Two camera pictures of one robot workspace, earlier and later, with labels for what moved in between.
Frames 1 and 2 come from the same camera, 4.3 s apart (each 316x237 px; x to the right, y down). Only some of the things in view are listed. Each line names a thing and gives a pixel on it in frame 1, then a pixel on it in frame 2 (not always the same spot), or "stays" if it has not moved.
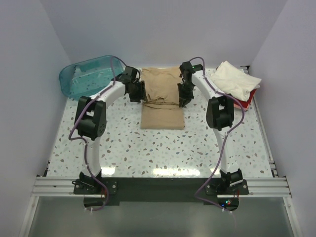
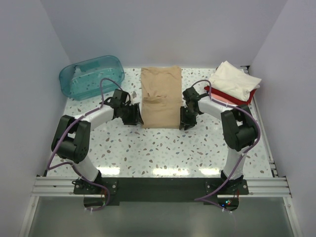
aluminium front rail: (55, 186) stays
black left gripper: (142, 90) to (132, 114)
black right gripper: (185, 93) to (187, 117)
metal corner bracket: (248, 66) stays
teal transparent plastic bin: (89, 78) stays
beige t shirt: (162, 110) stays
